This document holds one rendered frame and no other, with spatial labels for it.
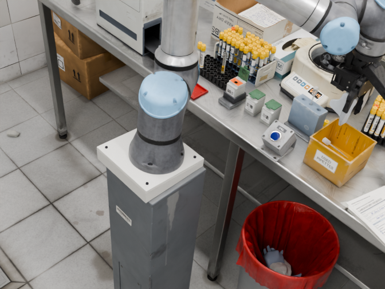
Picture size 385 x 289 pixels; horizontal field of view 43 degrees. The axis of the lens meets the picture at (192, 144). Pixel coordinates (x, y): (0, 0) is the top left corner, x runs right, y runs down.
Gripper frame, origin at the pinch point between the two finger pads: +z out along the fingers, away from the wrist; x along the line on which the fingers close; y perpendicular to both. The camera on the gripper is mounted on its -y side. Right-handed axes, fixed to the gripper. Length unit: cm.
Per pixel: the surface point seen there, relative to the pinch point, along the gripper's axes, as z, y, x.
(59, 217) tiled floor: 105, 97, 41
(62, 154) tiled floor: 105, 131, 18
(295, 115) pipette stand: 12.8, 17.7, -3.3
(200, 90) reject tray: 17, 48, 7
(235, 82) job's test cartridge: 10.4, 38.5, 2.0
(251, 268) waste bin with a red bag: 67, 8, 15
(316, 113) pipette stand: 7.5, 11.1, -2.9
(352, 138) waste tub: 10.7, -0.4, -6.1
